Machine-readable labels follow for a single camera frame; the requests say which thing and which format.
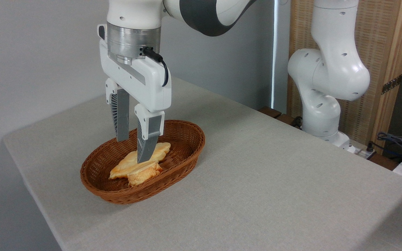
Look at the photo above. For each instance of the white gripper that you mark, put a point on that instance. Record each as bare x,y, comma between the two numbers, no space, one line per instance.
152,87

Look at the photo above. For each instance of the golden bread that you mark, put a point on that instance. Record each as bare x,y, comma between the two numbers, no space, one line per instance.
131,167

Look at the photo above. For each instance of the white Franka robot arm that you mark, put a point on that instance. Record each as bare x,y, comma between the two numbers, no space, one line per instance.
330,69

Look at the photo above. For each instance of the brown wicker basket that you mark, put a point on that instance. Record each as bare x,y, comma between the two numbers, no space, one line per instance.
183,146

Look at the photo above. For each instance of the brown wooden bench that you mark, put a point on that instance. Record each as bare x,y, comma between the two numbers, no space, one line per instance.
272,112

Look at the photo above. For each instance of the dark metal screen hinge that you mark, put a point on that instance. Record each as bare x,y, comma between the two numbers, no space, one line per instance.
392,84

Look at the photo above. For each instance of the wooden woven folding screen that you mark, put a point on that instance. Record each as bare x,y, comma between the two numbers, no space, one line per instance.
382,42

